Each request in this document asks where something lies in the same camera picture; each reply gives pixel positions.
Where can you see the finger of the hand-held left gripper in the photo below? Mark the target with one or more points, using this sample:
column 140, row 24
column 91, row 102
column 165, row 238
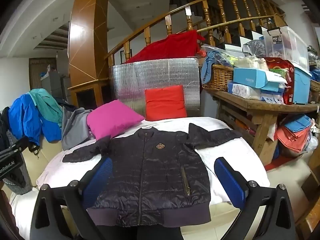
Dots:
column 18, row 143

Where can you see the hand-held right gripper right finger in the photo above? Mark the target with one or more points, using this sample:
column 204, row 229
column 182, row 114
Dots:
column 230, row 182

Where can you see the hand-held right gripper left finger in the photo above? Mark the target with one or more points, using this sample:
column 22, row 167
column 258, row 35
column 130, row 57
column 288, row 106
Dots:
column 97, row 182

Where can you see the black puffer jacket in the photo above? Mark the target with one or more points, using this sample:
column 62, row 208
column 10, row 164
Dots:
column 150, row 175

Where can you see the blue jacket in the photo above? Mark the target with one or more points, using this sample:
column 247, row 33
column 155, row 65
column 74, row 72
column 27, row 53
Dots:
column 25, row 120

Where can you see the red floor mat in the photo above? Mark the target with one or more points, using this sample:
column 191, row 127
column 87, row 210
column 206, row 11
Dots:
column 273, row 163

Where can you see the teal jacket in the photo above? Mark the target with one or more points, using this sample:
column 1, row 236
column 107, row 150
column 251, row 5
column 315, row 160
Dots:
column 47, row 105

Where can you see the grey garment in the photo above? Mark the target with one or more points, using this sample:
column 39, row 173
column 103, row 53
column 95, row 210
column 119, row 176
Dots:
column 75, row 130

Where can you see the pink pillow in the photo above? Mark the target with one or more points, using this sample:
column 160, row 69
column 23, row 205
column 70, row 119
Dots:
column 112, row 120

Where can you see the grey cabinet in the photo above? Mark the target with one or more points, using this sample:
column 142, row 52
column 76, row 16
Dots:
column 53, row 85

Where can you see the wooden table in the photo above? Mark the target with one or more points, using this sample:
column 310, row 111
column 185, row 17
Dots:
column 262, row 120

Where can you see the brown wooden door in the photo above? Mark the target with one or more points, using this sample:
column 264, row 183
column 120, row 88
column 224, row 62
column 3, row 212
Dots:
column 35, row 72

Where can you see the stack of coral folded cloths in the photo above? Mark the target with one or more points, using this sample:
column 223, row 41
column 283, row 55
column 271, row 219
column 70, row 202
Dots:
column 290, row 137

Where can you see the blue folded cloth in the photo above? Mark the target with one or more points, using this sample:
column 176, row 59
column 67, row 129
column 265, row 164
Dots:
column 297, row 123

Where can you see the white plastic bag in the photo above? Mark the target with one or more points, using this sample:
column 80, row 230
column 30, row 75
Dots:
column 311, row 143

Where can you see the blue white tissue pack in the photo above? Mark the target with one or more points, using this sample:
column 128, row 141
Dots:
column 272, row 97

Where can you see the red pillow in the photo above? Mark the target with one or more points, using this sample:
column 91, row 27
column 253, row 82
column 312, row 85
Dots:
column 165, row 102

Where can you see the wicker basket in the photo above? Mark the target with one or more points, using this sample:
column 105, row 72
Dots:
column 220, row 78

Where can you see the light blue cardboard box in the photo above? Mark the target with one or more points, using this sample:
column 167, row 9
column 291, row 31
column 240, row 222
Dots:
column 247, row 76

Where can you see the silver foil insulation mat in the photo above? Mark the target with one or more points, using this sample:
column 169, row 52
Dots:
column 140, row 75

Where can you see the light blue plastic bin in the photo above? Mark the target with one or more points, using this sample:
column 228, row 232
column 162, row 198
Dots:
column 301, row 87

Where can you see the curved wooden column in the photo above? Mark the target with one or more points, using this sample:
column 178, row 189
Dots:
column 85, row 42

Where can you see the white bag of beige goods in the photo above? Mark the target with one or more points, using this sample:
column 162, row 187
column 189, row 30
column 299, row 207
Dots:
column 250, row 61

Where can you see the red gift box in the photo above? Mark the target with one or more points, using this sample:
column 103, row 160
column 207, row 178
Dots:
column 287, row 67

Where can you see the dark plastic bag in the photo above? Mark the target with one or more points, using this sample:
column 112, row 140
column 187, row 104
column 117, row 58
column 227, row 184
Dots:
column 255, row 47

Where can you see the white staircase steps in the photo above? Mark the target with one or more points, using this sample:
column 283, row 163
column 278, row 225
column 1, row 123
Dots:
column 243, row 41

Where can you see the red blanket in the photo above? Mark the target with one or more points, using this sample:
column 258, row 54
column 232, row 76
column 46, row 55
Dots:
column 170, row 47

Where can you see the clear plastic storage bin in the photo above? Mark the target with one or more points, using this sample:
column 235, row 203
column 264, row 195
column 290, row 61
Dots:
column 290, row 45

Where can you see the wooden stair railing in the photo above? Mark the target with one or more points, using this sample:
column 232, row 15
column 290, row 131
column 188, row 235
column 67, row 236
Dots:
column 168, row 26

